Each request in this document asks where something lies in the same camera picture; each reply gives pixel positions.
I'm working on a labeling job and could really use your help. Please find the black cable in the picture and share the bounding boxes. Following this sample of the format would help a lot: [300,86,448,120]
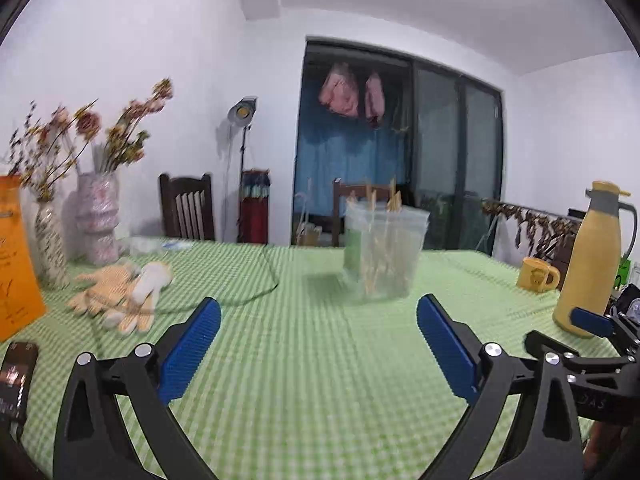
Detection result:
[90,247,281,351]

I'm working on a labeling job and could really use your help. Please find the slim floral vase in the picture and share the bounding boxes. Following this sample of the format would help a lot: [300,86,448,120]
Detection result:
[34,201,71,290]

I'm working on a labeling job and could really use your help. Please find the white work glove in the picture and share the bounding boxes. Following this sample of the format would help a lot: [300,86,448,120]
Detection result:
[102,261,174,328]

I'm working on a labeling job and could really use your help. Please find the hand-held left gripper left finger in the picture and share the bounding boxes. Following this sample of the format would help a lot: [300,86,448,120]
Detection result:
[52,296,222,480]

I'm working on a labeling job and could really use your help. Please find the clear plastic wrapper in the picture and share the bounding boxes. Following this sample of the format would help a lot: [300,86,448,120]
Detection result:
[127,236,195,256]

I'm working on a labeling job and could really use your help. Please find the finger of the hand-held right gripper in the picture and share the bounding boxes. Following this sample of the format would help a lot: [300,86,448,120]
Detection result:
[524,330,626,366]
[570,307,640,356]

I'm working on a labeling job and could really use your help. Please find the yellow dotted work glove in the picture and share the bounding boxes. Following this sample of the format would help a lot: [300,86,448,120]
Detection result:
[66,263,166,336]

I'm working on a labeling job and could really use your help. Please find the metal drying rack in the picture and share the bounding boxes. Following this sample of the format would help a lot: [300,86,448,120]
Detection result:
[480,199,586,261]

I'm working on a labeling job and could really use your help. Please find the clear plastic container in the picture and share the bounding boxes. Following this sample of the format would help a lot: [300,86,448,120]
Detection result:
[343,199,431,302]

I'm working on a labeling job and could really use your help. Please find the dried rose bouquet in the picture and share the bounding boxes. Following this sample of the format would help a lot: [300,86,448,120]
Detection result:
[75,78,174,175]

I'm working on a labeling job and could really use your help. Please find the yellow mug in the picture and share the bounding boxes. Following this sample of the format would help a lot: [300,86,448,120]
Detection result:
[516,257,561,292]

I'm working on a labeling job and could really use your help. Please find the red umbrella bin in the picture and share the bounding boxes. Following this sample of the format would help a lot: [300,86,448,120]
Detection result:
[239,169,272,245]

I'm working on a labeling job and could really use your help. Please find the blue curtain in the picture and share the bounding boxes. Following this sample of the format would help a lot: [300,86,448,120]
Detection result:
[295,125,413,246]

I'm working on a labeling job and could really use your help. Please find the green checked tablecloth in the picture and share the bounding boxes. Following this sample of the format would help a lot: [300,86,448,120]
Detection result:
[0,237,616,480]

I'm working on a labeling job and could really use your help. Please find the black smartphone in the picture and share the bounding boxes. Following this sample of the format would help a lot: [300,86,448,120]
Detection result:
[0,342,40,423]

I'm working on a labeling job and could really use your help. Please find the person's right hand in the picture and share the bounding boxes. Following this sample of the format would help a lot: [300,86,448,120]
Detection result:
[584,417,626,467]

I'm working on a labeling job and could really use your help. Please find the studio lamp on stand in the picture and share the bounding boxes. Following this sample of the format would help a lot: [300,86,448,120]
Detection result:
[227,95,259,243]

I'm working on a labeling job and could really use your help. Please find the pink speckled vase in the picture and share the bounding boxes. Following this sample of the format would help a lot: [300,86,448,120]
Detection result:
[75,171,121,266]

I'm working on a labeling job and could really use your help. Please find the yellow thermos jug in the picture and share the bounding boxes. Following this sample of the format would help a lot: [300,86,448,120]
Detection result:
[552,180,640,338]

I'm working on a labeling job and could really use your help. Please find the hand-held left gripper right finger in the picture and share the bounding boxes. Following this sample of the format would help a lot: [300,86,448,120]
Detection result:
[416,294,585,480]

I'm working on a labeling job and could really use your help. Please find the narrow pink hanging jacket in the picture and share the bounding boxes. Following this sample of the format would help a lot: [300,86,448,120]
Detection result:
[364,72,386,128]

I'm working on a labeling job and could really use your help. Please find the dark wooden chair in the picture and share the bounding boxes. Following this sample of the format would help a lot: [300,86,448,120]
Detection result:
[332,178,401,248]
[159,172,216,242]

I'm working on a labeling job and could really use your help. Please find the wide pink hanging jacket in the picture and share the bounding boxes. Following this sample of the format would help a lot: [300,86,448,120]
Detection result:
[319,62,360,120]

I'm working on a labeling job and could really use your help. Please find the group of wooden chopsticks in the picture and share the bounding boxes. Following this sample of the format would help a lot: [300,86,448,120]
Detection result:
[357,177,406,296]

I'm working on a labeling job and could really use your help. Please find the dried branch bouquet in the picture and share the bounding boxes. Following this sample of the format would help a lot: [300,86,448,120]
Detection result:
[7,100,81,203]

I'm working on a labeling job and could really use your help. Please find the dark sliding glass door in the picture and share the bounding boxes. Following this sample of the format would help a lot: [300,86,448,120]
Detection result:
[291,35,506,261]

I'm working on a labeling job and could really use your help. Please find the orange book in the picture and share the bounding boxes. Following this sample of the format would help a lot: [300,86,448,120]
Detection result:
[0,175,47,342]

